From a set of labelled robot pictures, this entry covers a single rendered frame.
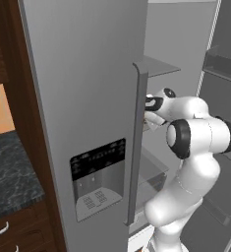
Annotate silver fridge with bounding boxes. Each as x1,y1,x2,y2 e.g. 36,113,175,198
128,0,221,252

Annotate grey open fridge door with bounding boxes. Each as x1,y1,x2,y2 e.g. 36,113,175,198
180,0,231,252

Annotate dark wood drawer front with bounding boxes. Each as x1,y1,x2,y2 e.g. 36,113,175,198
0,201,52,245
0,229,58,252

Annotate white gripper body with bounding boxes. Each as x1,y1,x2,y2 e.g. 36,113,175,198
143,110,167,128

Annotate tall dark wood panel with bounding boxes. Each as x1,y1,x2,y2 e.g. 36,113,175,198
1,0,68,252

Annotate silver fridge door with dispenser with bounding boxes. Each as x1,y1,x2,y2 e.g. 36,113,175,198
18,0,149,252

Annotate glass fridge shelf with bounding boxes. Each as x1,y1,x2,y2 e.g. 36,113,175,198
142,54,182,79

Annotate grey fridge door bin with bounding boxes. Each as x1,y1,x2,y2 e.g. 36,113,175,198
202,193,231,228
202,45,231,85

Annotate clear fridge drawer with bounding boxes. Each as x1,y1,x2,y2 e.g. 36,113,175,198
133,147,171,215

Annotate grey fridge door handle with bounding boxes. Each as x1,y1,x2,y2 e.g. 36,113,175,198
124,60,149,227

